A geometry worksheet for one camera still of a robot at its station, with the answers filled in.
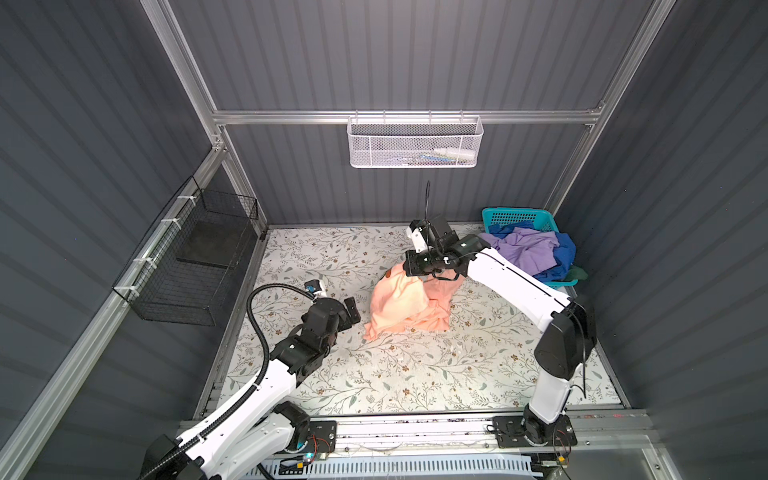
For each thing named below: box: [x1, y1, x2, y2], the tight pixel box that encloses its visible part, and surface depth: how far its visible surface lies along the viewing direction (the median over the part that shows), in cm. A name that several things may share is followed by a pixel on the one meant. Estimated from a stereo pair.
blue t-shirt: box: [488, 221, 577, 283], surface depth 95 cm
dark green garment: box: [564, 265, 589, 281], surface depth 94 cm
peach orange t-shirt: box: [363, 263, 466, 341], surface depth 87 cm
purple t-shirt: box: [478, 227, 560, 276], surface depth 95 cm
